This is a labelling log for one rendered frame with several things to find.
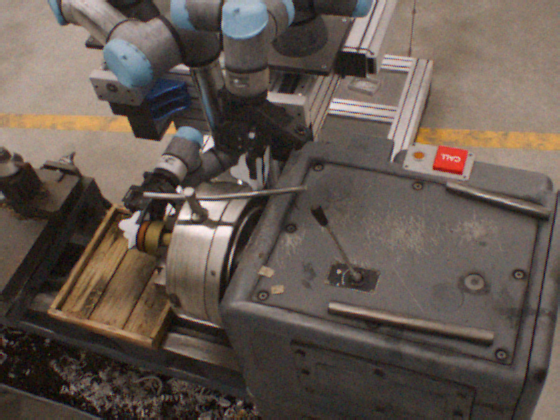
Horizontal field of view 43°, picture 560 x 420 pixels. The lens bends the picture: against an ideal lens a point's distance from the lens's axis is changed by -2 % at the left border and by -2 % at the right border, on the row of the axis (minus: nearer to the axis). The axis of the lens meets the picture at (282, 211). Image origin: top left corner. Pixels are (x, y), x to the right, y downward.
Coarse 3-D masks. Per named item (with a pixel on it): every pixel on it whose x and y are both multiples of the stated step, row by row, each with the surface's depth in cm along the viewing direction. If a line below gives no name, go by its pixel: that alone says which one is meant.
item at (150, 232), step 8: (144, 224) 161; (152, 224) 160; (160, 224) 160; (144, 232) 159; (152, 232) 158; (160, 232) 157; (168, 232) 159; (136, 240) 160; (144, 240) 159; (152, 240) 158; (160, 240) 158; (168, 240) 158; (144, 248) 160; (152, 248) 158; (152, 256) 161
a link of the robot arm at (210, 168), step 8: (208, 152) 186; (208, 160) 184; (216, 160) 185; (200, 168) 181; (208, 168) 184; (216, 168) 185; (192, 176) 181; (200, 176) 183; (208, 176) 185; (216, 176) 187; (184, 184) 184; (192, 184) 183
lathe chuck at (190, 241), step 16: (208, 192) 149; (224, 192) 149; (208, 208) 145; (224, 208) 144; (176, 224) 144; (192, 224) 144; (208, 224) 143; (176, 240) 143; (192, 240) 142; (208, 240) 142; (176, 256) 143; (192, 256) 142; (176, 272) 144; (192, 272) 142; (176, 288) 145; (192, 288) 143; (192, 304) 146; (208, 320) 149
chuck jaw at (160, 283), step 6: (162, 246) 157; (168, 246) 157; (156, 252) 156; (162, 252) 156; (156, 258) 157; (162, 258) 155; (156, 264) 153; (162, 264) 153; (162, 270) 152; (162, 276) 151; (156, 282) 150; (162, 282) 150; (156, 288) 151; (162, 288) 150; (162, 294) 152; (174, 294) 147; (174, 300) 149; (180, 306) 149
